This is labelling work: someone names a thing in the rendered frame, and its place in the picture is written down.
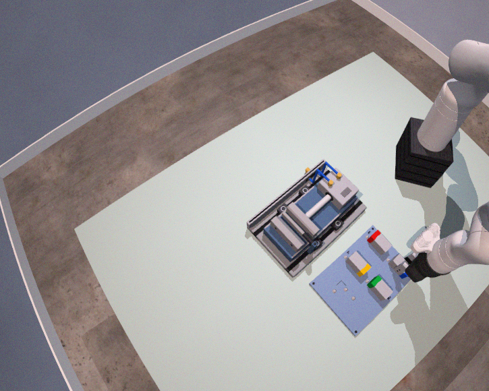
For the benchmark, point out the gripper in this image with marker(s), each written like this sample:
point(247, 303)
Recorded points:
point(428, 264)

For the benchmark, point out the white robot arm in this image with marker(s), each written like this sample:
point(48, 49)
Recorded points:
point(469, 67)

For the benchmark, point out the pale pink block with red end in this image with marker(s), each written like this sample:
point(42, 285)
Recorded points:
point(379, 242)

